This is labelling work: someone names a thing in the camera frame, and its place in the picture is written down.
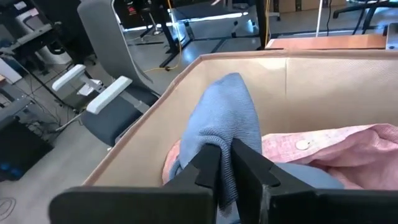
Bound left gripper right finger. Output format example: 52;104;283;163
231;139;398;224

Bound grey office chair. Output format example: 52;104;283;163
51;0;162;147

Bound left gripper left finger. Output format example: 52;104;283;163
49;143;222;224

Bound black post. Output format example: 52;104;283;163
254;0;271;50

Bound black box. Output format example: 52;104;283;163
0;115;54;182

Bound black chair base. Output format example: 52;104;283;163
332;0;398;35

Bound light blue sock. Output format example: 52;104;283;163
169;72;345;224

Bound pink button shirt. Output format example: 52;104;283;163
161;123;398;191

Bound hanging yellow cable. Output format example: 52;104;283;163
142;0;183;74

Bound plain beige fabric bin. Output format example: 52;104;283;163
82;49;398;190

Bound white pole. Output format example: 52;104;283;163
315;0;325;38

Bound black desk legs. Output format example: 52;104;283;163
138;0;195;68

